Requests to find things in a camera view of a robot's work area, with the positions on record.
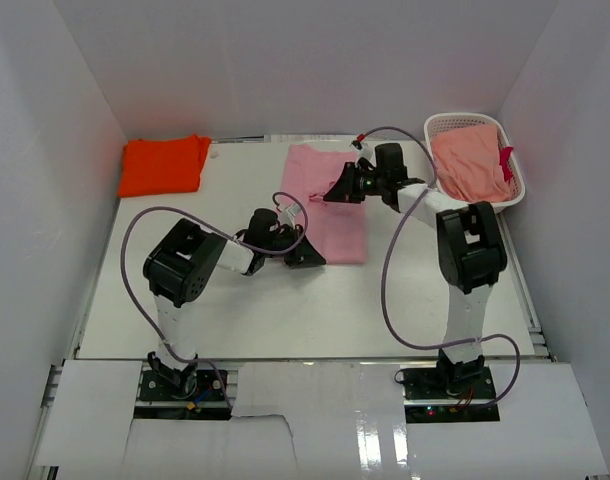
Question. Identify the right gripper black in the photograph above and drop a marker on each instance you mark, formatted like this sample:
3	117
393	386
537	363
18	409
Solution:
345	189

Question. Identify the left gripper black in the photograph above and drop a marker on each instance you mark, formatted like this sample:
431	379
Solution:
304	255

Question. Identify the pink t shirt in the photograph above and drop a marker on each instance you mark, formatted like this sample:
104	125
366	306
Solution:
336	230

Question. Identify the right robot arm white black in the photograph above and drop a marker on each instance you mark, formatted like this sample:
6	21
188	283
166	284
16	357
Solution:
471	255

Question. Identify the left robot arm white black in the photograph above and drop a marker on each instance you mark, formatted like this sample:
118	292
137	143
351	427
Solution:
180	266

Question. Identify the printed paper label strip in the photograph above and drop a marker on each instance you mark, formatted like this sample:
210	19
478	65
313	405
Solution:
308	138

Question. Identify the peach t shirt in basket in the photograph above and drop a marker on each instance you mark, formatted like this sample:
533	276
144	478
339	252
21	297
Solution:
468	164

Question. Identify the folded orange t shirt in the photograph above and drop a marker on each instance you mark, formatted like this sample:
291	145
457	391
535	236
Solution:
162	167

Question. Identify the magenta cloth in basket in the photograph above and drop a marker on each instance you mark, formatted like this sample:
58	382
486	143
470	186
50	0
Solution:
504	160

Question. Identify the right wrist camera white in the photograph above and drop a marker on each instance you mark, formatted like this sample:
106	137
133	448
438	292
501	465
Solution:
364	153

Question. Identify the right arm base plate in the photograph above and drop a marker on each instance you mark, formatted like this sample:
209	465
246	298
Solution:
428	401

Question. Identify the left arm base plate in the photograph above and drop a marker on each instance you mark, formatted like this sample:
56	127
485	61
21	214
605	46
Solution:
200	399

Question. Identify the aluminium frame rail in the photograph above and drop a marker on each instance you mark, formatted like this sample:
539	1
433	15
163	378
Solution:
34	470

